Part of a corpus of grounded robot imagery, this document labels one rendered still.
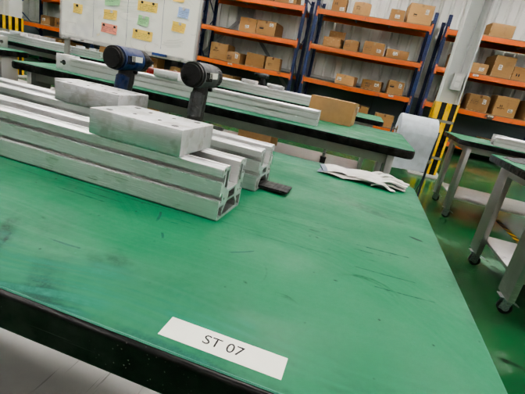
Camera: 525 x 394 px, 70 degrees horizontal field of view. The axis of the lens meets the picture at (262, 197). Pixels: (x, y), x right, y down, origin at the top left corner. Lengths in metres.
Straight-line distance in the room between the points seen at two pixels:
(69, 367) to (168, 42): 3.17
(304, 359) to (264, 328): 0.05
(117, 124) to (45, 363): 0.72
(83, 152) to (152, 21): 3.34
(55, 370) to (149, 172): 0.68
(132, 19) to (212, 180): 3.58
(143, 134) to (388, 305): 0.41
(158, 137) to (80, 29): 3.86
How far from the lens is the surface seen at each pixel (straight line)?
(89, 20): 4.36
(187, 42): 3.78
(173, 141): 0.57
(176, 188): 0.60
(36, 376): 1.14
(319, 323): 0.40
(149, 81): 2.46
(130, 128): 0.60
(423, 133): 4.14
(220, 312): 0.38
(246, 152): 0.73
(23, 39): 5.85
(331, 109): 2.59
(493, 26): 10.36
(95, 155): 0.66
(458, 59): 6.35
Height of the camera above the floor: 1.00
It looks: 18 degrees down
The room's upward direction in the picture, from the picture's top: 11 degrees clockwise
